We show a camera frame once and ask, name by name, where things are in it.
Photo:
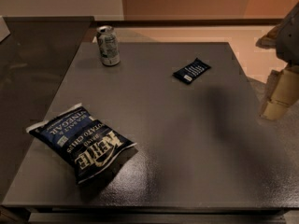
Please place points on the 7up soda can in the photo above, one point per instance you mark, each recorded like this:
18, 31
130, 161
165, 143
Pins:
108, 45

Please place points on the white paper sheet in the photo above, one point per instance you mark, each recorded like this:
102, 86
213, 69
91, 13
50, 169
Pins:
4, 31

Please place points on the dark blue rxbar wrapper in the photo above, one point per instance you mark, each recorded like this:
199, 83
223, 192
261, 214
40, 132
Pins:
191, 72

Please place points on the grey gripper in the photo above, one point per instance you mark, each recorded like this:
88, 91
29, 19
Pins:
290, 37

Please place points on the blue kettle chips bag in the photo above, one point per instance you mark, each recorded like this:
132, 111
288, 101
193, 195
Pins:
83, 141

